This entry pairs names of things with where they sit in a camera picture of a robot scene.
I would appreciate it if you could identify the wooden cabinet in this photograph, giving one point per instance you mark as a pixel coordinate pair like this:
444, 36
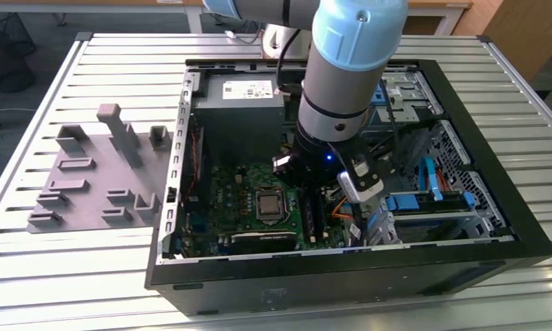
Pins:
525, 34

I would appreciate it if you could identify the black camera bracket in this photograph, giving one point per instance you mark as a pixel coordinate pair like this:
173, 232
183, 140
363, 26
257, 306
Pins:
366, 179

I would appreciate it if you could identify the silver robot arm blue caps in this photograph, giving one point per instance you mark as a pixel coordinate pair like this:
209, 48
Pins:
345, 86

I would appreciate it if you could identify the silver CPU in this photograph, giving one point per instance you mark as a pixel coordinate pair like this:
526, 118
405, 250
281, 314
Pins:
269, 203

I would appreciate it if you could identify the wooden desk white legs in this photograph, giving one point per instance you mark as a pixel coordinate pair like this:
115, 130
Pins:
452, 20

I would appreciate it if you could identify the grey metal drive cage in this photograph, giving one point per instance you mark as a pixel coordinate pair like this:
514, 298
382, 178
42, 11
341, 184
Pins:
410, 93

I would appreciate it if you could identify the black graphics card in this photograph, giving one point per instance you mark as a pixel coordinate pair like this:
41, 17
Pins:
262, 241

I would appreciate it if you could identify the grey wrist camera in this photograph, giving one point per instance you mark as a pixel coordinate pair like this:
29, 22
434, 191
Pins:
357, 194

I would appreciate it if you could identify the black mesh waste basket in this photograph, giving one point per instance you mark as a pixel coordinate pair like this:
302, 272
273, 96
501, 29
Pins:
10, 51

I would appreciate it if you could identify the grey power supply unit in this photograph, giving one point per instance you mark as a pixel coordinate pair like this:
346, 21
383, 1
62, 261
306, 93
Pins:
235, 131

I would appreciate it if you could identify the hard disk in blue carrier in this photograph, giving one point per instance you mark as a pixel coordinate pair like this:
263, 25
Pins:
403, 202

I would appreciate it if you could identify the blue plastic bracket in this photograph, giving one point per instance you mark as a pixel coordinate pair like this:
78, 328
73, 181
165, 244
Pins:
374, 225

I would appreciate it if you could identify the grey parts rack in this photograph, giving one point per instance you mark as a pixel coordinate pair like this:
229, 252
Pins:
102, 165

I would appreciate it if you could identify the black PC case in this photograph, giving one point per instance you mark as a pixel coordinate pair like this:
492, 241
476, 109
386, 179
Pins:
350, 286

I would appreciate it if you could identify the green motherboard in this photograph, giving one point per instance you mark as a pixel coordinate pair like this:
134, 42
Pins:
230, 193

